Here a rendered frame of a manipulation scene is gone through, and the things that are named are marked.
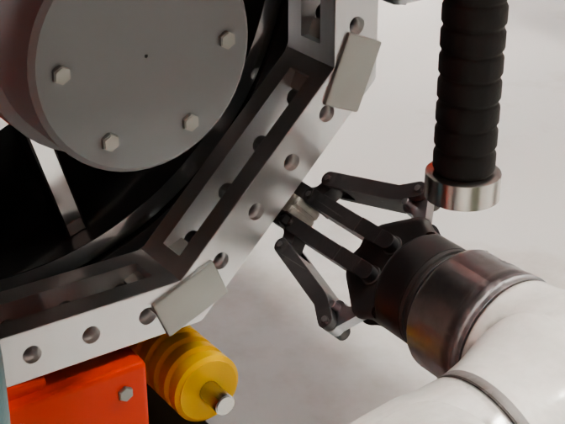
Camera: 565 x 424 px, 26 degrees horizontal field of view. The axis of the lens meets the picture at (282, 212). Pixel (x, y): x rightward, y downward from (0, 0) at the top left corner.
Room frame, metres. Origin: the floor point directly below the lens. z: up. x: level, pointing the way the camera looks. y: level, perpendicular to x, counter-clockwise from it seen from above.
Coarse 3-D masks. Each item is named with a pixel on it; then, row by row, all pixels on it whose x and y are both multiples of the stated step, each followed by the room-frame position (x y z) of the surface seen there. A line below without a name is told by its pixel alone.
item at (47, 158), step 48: (240, 96) 0.90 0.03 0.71; (0, 144) 1.00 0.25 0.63; (0, 192) 0.92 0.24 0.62; (48, 192) 0.83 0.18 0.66; (96, 192) 0.89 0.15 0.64; (144, 192) 0.86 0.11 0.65; (0, 240) 0.84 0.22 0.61; (48, 240) 0.84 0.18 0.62; (96, 240) 0.83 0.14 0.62; (0, 288) 0.78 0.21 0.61
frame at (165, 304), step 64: (320, 0) 0.86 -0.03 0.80; (320, 64) 0.86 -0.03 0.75; (256, 128) 0.86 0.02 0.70; (320, 128) 0.84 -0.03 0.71; (192, 192) 0.83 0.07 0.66; (256, 192) 0.81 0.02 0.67; (128, 256) 0.81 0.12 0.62; (192, 256) 0.78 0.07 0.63; (0, 320) 0.74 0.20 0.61; (64, 320) 0.72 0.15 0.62; (128, 320) 0.75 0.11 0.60; (192, 320) 0.77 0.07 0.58
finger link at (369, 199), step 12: (324, 180) 0.84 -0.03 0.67; (336, 180) 0.84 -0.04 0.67; (348, 180) 0.83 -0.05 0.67; (360, 180) 0.82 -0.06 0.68; (372, 180) 0.82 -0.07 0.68; (348, 192) 0.83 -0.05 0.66; (360, 192) 0.81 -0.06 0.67; (372, 192) 0.81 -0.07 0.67; (384, 192) 0.80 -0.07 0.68; (396, 192) 0.79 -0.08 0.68; (408, 192) 0.79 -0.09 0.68; (420, 192) 0.78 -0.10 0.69; (372, 204) 0.82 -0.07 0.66; (384, 204) 0.81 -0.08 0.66; (396, 204) 0.80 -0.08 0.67
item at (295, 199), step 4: (292, 196) 0.85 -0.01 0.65; (296, 196) 0.84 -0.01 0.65; (288, 200) 0.85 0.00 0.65; (292, 200) 0.84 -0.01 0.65; (296, 200) 0.84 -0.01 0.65; (300, 200) 0.84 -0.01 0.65; (296, 204) 0.84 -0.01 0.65; (300, 204) 0.84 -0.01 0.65; (304, 204) 0.84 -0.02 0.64; (308, 204) 0.85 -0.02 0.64; (300, 208) 0.84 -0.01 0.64; (304, 208) 0.84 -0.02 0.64; (308, 208) 0.85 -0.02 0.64; (312, 208) 0.85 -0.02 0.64; (304, 212) 0.85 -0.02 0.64; (308, 212) 0.85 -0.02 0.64; (312, 212) 0.85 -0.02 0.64; (316, 212) 0.85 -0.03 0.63; (312, 216) 0.85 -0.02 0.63; (316, 216) 0.85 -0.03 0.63
